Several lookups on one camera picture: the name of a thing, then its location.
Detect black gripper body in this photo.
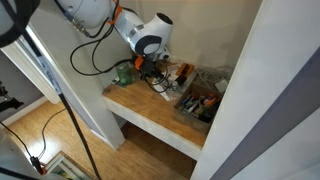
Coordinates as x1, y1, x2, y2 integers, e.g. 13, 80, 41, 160
133, 56, 164, 80

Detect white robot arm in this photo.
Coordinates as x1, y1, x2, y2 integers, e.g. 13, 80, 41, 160
0, 0, 173, 79

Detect blue pen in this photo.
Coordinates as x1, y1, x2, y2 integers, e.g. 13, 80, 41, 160
179, 95, 193, 109

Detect cardboard box of pens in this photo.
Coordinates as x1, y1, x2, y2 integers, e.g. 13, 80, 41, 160
174, 83, 222, 134

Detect orange pen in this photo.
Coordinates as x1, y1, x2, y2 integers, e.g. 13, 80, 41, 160
203, 97, 217, 107

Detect green glass jar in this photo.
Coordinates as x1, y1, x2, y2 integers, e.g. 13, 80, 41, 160
116, 62, 132, 85

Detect white plastic bag with items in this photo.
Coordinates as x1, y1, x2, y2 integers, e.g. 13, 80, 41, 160
152, 64, 196, 101

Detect orange black device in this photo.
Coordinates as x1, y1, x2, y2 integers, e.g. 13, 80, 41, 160
176, 63, 194, 77

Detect white framed picture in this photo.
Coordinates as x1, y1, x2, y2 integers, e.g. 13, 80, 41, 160
45, 151, 97, 180

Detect black tripod stand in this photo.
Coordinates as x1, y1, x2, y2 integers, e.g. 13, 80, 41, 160
0, 81, 23, 112

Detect tangled white cables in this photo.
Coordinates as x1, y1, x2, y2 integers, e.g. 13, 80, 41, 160
193, 65, 234, 90

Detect black floor cable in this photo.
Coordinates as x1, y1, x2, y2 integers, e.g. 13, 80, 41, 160
0, 105, 69, 174

